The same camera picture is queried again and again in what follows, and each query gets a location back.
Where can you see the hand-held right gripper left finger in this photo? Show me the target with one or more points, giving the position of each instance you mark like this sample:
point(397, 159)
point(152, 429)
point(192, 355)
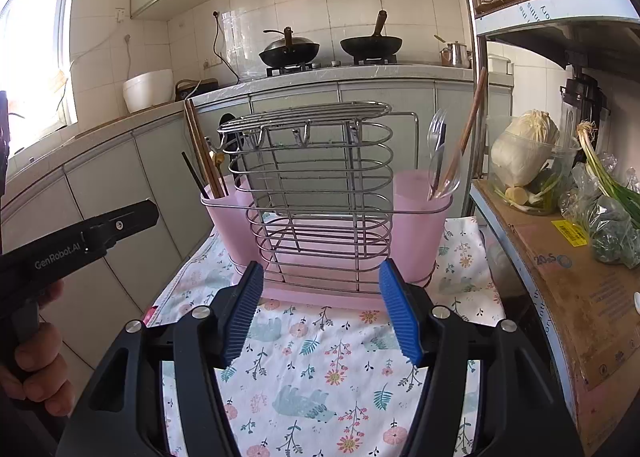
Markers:
point(245, 317)

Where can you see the window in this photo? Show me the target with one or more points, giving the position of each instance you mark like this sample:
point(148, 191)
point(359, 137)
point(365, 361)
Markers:
point(35, 47)

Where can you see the napa cabbage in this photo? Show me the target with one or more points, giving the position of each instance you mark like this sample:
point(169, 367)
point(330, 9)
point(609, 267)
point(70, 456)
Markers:
point(525, 147)

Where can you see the floral printed cloth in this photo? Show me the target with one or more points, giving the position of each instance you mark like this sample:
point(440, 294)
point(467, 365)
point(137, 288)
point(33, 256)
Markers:
point(310, 387)

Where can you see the green onions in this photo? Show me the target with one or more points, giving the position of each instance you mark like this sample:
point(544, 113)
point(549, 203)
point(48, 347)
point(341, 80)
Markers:
point(607, 177)

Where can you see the gold utensil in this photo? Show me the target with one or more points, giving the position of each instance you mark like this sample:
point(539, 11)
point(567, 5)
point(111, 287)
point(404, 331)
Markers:
point(216, 158)

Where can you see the plastic bags of greens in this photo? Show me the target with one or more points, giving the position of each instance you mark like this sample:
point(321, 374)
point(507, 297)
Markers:
point(610, 232)

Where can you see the metal kettle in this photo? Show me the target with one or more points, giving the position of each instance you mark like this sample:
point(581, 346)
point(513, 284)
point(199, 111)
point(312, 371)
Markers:
point(455, 56)

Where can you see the clear plastic fork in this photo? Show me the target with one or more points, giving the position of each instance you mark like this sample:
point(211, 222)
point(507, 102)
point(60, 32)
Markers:
point(439, 124)

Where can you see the clear plastic bowl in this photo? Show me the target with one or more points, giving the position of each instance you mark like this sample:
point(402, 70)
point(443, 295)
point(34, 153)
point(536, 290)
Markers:
point(560, 177)

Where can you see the black chopstick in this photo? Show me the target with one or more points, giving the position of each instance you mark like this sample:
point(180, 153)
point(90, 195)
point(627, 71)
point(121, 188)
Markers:
point(195, 174)

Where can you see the person's left hand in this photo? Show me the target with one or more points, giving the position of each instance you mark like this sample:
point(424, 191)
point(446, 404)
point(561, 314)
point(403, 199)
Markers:
point(47, 367)

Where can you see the black blender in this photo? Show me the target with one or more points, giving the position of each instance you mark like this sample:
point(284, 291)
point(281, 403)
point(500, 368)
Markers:
point(585, 97)

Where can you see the white pot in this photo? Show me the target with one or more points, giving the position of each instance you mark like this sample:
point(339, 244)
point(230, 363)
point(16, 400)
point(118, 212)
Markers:
point(148, 92)

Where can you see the cardboard box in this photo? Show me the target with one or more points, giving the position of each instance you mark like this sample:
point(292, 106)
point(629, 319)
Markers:
point(565, 287)

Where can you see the white container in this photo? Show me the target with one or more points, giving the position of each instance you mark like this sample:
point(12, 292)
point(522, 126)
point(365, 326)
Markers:
point(500, 64)

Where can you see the metal shelf rack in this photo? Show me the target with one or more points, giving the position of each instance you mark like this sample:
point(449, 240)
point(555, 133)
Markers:
point(550, 22)

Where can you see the white ceramic spoon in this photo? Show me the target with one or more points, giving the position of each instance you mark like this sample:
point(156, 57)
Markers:
point(636, 302)

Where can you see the gas stove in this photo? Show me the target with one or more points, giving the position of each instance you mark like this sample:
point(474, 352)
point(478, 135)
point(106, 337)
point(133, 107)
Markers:
point(330, 66)

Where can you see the clear plastic splash guard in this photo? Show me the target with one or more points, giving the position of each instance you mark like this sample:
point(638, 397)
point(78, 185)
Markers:
point(245, 42)

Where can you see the clear plastic spoon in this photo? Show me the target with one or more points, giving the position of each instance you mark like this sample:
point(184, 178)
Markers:
point(450, 179)

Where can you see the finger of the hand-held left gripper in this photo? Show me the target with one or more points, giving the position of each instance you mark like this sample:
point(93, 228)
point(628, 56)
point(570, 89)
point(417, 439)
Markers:
point(130, 222)

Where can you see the kitchen counter cabinets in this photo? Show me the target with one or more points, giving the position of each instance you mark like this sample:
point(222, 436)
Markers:
point(125, 172)

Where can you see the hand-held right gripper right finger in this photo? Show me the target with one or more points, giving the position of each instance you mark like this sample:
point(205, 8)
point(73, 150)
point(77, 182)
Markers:
point(400, 317)

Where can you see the black wok with lid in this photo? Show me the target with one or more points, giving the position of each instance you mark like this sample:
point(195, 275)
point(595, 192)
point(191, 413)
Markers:
point(290, 52)

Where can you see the black spoon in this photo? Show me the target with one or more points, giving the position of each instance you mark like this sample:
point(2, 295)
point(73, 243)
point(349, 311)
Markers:
point(228, 127)

